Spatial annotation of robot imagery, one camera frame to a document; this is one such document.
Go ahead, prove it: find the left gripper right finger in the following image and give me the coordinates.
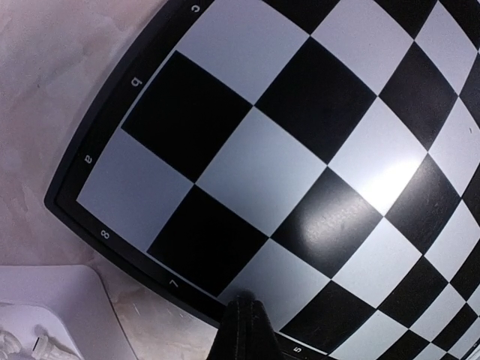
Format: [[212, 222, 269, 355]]
[[245, 300, 284, 359]]

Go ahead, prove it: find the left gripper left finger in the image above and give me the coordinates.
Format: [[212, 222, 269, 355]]
[[208, 296, 246, 360]]

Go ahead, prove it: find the white plastic tray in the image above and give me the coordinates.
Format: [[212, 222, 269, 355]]
[[1, 265, 136, 359]]

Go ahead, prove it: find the black white chessboard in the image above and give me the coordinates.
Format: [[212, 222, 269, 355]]
[[45, 0, 479, 359]]

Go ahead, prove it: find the pile of white chess pieces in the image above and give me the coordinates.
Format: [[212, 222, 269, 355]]
[[1, 303, 83, 359]]

